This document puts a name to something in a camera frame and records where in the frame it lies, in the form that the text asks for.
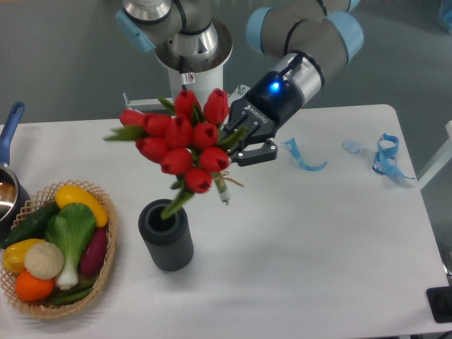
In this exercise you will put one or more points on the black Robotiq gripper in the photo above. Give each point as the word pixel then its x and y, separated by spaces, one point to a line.
pixel 262 111

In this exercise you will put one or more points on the red tulip bouquet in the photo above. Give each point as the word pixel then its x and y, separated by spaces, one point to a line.
pixel 185 141

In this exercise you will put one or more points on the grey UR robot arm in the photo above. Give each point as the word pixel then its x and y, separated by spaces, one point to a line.
pixel 313 40

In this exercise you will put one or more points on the dark grey ribbed vase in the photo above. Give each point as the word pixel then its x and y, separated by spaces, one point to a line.
pixel 168 241

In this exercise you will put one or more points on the curled blue ribbon strip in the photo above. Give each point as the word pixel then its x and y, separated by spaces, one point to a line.
pixel 292 147

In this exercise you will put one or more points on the small pale blue cap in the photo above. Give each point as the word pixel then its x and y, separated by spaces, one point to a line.
pixel 352 147

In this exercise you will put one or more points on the tangled blue ribbon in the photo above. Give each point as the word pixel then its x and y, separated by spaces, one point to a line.
pixel 385 158

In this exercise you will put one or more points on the yellow toy squash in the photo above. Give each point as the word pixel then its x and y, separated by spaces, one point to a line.
pixel 74 194

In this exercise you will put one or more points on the purple toy sweet potato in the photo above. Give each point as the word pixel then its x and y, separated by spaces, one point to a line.
pixel 94 255

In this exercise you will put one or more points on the green toy bok choy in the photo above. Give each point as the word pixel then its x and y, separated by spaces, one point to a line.
pixel 71 230

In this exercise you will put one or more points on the woven wicker basket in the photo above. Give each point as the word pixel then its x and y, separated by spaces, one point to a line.
pixel 45 310

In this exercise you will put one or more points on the dark green toy cucumber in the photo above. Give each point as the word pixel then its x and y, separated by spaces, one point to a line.
pixel 32 227

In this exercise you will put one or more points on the green toy bean pods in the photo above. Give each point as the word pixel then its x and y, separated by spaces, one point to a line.
pixel 73 295

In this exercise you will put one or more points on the black device at edge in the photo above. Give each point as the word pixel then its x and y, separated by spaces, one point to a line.
pixel 439 299

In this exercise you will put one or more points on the yellow toy bell pepper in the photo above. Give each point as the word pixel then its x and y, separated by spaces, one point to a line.
pixel 14 255

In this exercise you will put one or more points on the orange toy orange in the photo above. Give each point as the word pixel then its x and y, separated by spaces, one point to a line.
pixel 29 288

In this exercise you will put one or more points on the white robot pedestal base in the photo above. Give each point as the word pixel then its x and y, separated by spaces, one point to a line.
pixel 196 61

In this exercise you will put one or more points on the white frame at right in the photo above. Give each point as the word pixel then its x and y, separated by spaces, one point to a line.
pixel 440 158

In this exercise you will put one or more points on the blue handled saucepan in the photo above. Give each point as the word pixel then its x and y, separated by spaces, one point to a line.
pixel 13 194

